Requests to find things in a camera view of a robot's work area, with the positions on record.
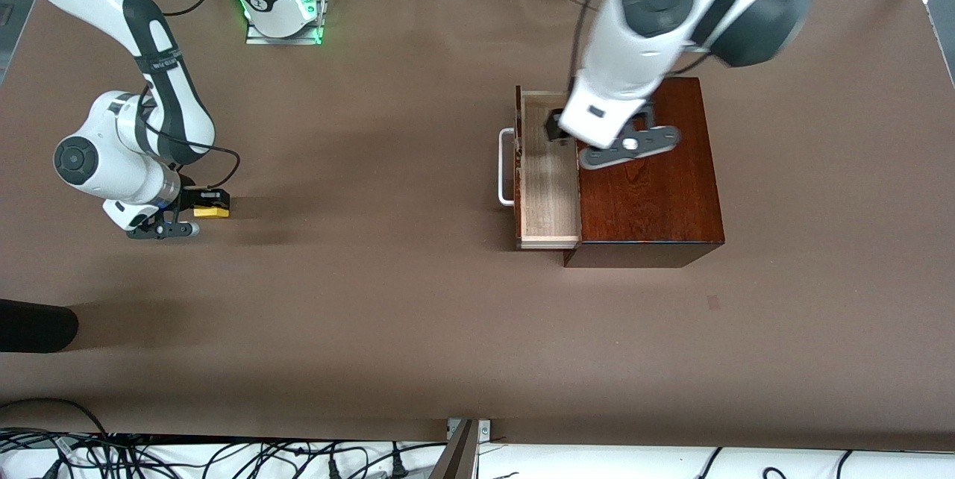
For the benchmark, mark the silver metal bracket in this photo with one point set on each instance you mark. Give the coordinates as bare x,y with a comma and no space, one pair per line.
485,430

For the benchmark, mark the dark metal beam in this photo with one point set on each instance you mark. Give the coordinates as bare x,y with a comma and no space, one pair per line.
459,456

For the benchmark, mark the light wood drawer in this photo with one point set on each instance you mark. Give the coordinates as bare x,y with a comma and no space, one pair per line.
548,203

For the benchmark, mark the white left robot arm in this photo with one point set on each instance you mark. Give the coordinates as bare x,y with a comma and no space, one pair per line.
656,39

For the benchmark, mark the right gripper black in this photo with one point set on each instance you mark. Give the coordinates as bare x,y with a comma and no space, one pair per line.
186,199

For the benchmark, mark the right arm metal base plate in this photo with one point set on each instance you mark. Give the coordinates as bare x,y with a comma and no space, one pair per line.
287,39

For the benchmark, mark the dark brown wooden cabinet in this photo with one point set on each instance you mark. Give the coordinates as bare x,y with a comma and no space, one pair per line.
656,210

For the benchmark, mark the yellow cube block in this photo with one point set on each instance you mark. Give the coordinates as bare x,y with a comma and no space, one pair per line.
213,212

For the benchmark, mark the black ribbed cylinder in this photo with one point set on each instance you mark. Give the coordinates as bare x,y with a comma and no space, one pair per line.
37,326

